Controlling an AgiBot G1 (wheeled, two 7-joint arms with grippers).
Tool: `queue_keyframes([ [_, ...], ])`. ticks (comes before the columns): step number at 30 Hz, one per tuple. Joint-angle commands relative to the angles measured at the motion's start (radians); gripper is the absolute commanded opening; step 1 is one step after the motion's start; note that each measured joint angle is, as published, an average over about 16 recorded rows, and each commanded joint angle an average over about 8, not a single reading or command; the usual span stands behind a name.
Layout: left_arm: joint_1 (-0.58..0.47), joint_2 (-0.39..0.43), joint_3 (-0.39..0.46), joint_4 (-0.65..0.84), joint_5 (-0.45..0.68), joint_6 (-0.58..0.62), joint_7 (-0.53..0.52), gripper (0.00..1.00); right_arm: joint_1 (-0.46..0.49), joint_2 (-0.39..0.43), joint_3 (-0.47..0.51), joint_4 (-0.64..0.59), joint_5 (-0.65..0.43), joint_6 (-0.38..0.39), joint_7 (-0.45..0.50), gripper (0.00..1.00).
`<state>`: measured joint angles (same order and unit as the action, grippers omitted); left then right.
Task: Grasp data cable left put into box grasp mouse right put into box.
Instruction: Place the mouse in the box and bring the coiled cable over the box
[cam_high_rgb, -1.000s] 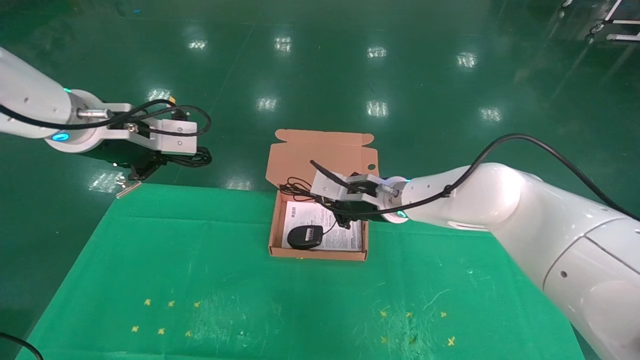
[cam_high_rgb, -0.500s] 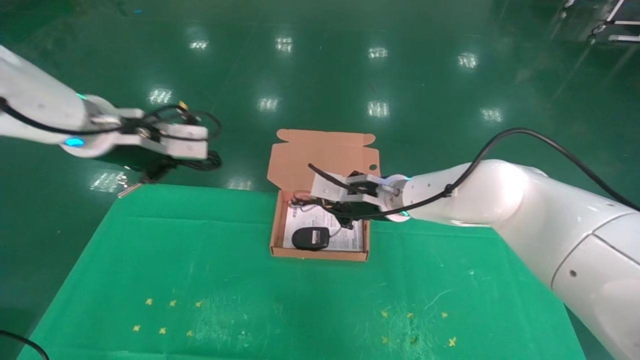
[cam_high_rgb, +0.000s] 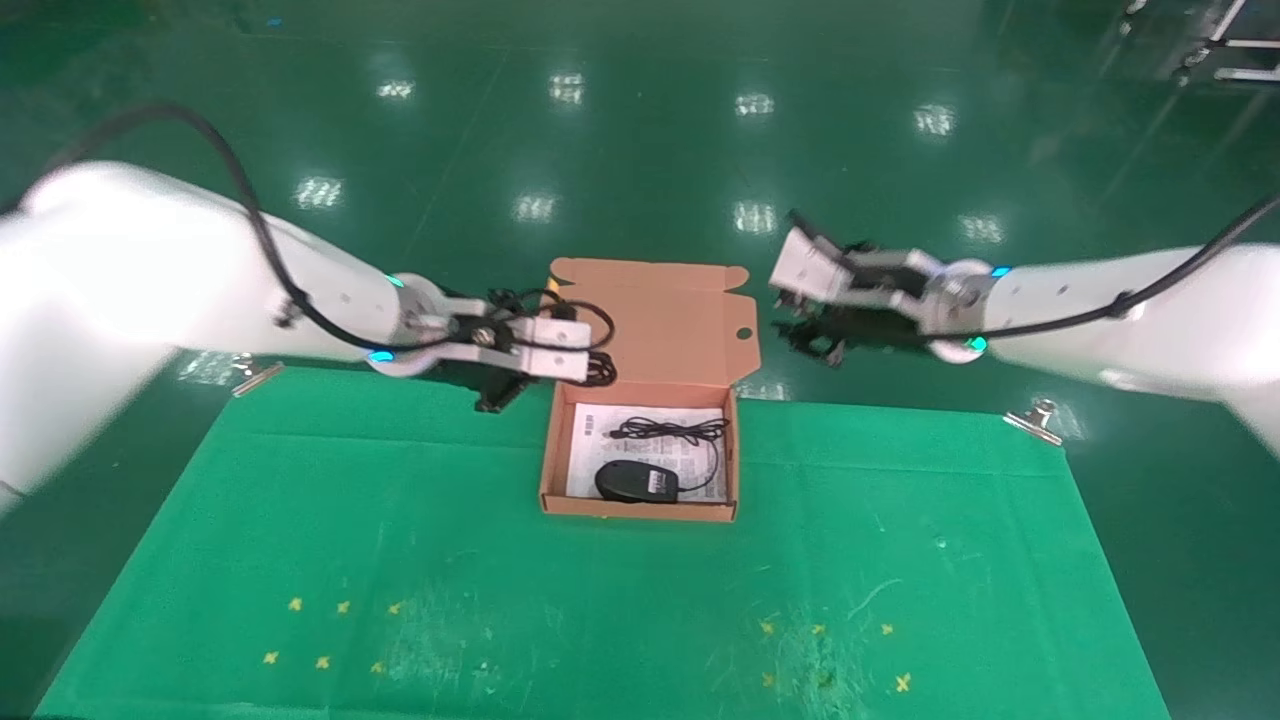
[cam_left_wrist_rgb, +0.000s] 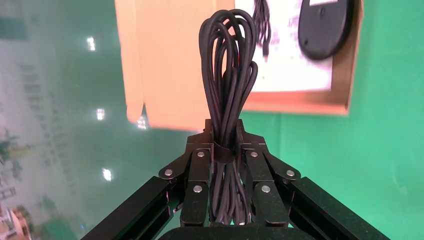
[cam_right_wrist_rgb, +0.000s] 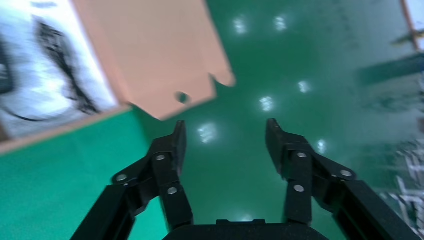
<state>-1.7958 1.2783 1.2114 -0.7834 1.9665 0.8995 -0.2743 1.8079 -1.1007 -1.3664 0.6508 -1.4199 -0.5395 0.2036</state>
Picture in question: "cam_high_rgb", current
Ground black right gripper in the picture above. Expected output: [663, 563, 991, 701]
[773, 286, 949, 370]

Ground white printed instruction sheet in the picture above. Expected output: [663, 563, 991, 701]
[565, 402, 726, 501]

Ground brown cardboard mailer box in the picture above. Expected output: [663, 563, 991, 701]
[538, 257, 763, 524]

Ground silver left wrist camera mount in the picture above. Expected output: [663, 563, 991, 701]
[430, 313, 593, 383]

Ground green table cloth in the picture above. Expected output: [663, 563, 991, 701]
[30, 365, 1171, 720]

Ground black wired computer mouse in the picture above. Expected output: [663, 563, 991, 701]
[594, 415, 733, 505]

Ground metal binder clip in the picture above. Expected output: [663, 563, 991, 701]
[230, 348, 287, 399]
[1003, 397, 1064, 446]

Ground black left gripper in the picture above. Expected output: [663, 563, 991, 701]
[440, 358, 536, 414]

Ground white metal table frame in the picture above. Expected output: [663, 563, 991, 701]
[1180, 0, 1280, 83]

